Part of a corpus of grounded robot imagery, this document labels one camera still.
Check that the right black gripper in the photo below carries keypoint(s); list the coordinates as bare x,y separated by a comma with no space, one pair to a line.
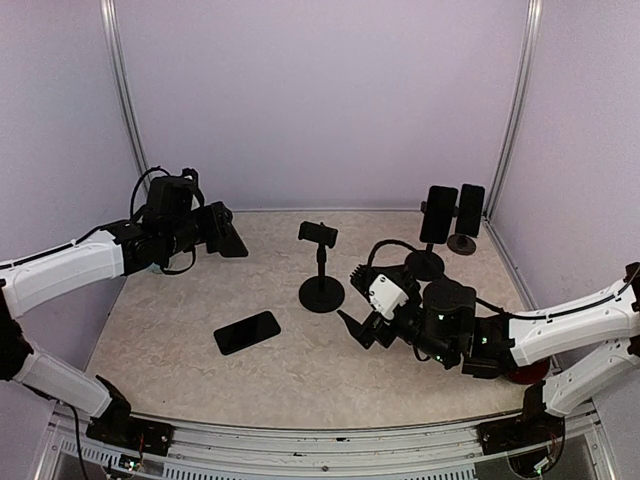
371,327

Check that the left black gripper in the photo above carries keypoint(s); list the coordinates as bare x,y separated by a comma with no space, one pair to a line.
217,223

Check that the black phone blue edge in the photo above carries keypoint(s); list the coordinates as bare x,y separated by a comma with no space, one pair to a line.
470,210
225,241

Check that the black pole phone stand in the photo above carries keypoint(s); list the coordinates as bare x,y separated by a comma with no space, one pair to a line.
320,293
424,264

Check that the grey round-base phone stand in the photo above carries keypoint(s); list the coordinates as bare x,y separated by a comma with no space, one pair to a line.
461,244

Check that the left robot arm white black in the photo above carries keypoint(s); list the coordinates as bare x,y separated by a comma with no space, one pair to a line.
174,219

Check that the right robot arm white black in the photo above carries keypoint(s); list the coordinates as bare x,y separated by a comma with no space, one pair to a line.
445,321

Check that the red floral plate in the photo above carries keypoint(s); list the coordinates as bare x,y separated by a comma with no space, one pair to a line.
530,374

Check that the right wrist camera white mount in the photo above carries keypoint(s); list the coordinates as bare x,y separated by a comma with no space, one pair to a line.
382,287

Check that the front aluminium rail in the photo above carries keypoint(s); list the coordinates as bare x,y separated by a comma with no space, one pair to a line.
438,451

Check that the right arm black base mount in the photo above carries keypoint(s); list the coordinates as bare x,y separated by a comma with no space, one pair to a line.
513,433

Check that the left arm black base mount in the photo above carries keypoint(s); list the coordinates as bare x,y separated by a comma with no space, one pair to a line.
133,433

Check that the left aluminium frame post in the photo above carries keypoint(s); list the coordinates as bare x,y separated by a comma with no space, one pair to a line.
118,66

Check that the aluminium frame post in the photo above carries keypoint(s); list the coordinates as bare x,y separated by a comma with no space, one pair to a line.
118,66
526,62

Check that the right aluminium frame post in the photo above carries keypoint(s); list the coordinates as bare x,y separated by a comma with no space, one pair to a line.
526,62

